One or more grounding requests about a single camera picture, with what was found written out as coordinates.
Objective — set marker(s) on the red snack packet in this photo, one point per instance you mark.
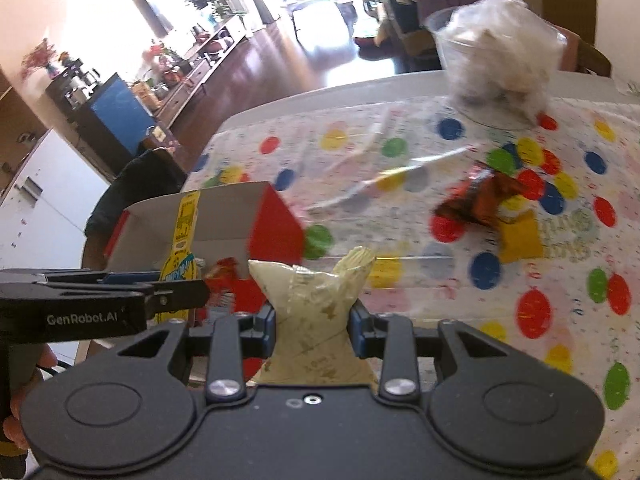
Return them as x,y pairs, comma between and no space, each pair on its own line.
226,272

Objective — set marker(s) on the clear plastic container white bags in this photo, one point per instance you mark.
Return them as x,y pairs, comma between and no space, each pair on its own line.
500,60

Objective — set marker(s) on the pale yellow snack packet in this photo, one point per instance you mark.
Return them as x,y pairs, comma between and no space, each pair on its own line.
312,305

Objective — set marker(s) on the flower vase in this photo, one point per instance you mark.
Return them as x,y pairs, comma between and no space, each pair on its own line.
47,60

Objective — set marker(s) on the white cabinet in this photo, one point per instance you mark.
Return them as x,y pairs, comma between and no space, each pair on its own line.
45,200

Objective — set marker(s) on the red cardboard box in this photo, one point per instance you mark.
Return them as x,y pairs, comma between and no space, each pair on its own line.
275,230

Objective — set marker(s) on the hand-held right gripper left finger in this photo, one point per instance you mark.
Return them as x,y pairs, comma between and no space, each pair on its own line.
268,330

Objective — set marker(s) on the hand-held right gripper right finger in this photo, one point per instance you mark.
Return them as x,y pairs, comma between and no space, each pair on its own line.
354,331

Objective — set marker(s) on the black cabinet blue panel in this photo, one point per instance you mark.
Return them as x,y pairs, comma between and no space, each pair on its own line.
117,110

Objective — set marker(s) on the wooden chair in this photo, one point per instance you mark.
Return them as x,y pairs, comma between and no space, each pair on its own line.
585,55

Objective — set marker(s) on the yellow snack packet blue print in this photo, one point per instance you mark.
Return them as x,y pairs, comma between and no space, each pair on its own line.
182,240

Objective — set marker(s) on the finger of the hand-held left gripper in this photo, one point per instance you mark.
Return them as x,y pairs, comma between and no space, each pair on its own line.
185,295
135,276

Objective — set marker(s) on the person's left hand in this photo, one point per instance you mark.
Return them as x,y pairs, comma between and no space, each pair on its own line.
46,360

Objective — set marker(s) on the low media console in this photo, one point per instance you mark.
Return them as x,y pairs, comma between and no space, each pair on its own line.
205,65

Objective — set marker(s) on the orange-yellow snack packet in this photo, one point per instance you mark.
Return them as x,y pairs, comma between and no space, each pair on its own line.
521,237

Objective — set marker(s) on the balloon print tablecloth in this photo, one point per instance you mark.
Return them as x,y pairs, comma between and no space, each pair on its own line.
450,310

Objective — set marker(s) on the black chair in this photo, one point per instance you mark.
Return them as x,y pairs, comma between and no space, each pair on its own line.
140,185

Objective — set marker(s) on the red-brown snack packet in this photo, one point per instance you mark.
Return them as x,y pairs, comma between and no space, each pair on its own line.
487,197

